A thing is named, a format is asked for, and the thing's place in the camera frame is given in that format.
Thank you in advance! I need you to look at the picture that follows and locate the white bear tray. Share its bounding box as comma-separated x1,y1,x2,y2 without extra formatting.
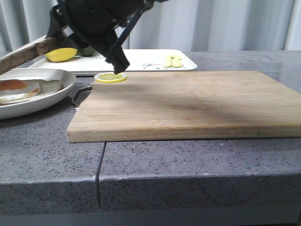
30,49,197,77

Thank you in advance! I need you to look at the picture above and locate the light green plastic knife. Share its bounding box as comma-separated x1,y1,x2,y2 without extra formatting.
171,55,182,68

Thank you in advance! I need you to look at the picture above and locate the wooden cutting board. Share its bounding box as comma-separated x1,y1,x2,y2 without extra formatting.
67,71,301,143

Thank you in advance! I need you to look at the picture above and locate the white bread slice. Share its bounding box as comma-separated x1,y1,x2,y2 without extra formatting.
0,33,72,75

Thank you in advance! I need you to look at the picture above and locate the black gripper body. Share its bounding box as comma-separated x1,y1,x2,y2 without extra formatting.
58,0,156,57

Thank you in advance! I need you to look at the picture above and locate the grey curtain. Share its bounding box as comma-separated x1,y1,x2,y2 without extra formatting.
0,0,301,52

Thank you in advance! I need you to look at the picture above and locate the white round plate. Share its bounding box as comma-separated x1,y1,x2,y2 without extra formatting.
0,68,76,120

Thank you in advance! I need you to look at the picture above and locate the fried egg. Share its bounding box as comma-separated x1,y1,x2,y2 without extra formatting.
0,79,41,105

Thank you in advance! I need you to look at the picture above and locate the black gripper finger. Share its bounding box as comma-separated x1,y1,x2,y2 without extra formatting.
45,5,77,48
106,4,151,73

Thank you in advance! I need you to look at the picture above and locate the light green plastic fork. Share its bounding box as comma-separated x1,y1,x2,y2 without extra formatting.
163,55,174,68

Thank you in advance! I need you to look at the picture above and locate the yellow lemon slice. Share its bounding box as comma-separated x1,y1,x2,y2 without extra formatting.
94,73,127,83

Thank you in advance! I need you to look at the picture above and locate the green lime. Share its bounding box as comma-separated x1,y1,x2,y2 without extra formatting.
78,46,96,57

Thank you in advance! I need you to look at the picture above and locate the metal cutting board handle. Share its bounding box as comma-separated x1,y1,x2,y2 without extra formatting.
71,83,93,109

